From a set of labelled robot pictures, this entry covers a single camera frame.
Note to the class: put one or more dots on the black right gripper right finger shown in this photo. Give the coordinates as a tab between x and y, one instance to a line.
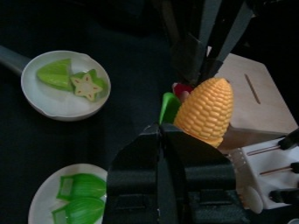
202	180

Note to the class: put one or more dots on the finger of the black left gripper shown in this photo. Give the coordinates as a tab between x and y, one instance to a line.
189	58
226	38

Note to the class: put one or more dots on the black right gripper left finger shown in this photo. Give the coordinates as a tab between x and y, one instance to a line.
134	180

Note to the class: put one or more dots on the yellow toy corn cob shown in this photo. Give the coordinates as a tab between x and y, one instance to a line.
206	112

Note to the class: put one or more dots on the green toy corn husk piece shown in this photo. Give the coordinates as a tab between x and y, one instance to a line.
82	211
83	186

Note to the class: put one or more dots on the red toy piece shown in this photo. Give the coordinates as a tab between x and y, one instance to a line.
182	89

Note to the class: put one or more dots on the wooden toy box with slot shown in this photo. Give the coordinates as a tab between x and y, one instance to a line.
253	96

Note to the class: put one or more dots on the white oval plate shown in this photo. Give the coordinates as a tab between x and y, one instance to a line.
45	192

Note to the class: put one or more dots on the green toy starfruit slice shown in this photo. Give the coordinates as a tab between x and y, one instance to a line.
86	86

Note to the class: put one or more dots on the white toy frying pan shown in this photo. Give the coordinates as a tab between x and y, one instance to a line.
65	102

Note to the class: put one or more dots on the green toy fruit wedge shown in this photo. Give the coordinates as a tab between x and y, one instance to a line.
57	75

